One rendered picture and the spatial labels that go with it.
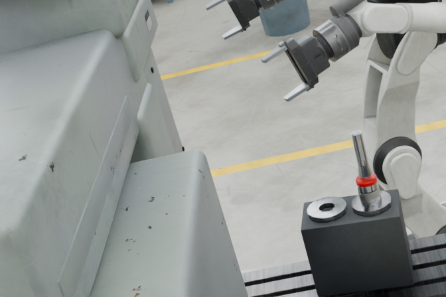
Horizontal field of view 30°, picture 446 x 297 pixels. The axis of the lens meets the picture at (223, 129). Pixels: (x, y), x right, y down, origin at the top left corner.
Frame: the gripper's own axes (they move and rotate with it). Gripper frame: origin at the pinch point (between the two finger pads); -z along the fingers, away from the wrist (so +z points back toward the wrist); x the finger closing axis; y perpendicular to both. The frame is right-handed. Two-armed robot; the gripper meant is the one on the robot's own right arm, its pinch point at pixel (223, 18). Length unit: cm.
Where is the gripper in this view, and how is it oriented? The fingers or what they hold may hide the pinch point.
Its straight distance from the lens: 240.8
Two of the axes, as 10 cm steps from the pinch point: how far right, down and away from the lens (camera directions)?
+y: 2.0, 4.6, -8.6
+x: -4.7, -7.3, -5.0
